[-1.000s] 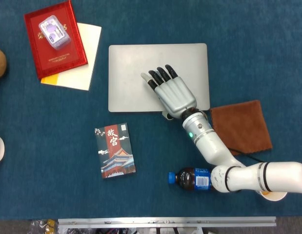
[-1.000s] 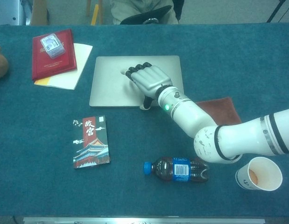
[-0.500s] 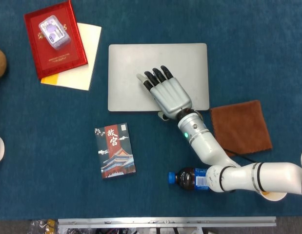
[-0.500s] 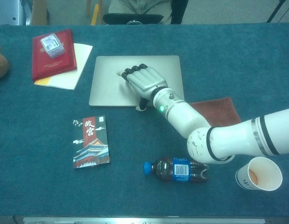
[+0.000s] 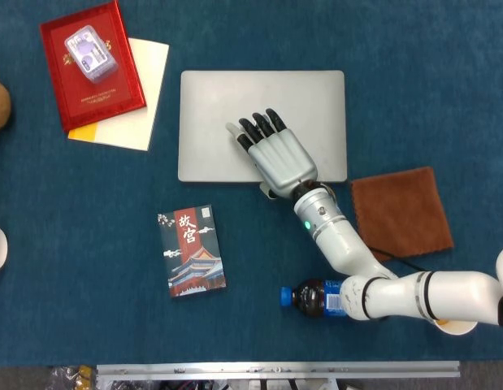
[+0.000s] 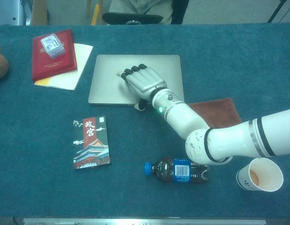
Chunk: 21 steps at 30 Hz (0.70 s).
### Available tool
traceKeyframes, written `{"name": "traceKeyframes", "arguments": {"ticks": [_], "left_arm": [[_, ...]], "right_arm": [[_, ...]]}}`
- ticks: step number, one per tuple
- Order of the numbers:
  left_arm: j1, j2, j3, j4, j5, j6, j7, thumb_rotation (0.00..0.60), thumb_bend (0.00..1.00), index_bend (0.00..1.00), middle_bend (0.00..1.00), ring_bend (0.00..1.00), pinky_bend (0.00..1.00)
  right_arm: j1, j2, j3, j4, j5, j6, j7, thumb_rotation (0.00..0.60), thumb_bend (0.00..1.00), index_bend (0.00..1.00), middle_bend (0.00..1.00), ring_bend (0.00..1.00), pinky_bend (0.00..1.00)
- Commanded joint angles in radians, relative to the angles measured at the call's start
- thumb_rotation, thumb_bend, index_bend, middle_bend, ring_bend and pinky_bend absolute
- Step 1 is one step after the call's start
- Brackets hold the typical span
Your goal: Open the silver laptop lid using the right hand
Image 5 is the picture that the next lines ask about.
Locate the cola bottle blue label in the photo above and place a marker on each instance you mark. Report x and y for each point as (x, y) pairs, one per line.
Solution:
(308, 298)

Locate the brown microfiber cloth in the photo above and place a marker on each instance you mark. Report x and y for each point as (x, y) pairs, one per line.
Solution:
(405, 203)

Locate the black red palace booklet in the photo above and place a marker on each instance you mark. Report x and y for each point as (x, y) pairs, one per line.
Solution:
(192, 256)

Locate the black and yellow bag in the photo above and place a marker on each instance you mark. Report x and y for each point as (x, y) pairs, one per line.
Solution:
(72, 378)

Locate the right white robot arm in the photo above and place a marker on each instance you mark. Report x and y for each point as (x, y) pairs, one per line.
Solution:
(340, 243)

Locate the white paper cup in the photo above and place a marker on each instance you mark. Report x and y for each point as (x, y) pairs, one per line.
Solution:
(458, 328)

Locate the white and yellow notebook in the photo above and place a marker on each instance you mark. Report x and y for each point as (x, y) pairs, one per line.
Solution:
(129, 130)

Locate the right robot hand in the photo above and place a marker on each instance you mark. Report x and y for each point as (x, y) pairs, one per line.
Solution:
(283, 162)

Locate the silver laptop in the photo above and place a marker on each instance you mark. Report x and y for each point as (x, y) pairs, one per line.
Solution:
(275, 93)

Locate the teal tablecloth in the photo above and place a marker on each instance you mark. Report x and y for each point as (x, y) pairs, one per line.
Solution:
(92, 243)

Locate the clear plastic card box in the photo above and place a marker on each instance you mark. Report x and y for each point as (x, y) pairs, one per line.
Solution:
(90, 55)

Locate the red certificate folder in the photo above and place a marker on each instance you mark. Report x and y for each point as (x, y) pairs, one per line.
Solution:
(105, 101)

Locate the aluminium frame rail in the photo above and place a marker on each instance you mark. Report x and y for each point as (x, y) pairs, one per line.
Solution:
(275, 369)

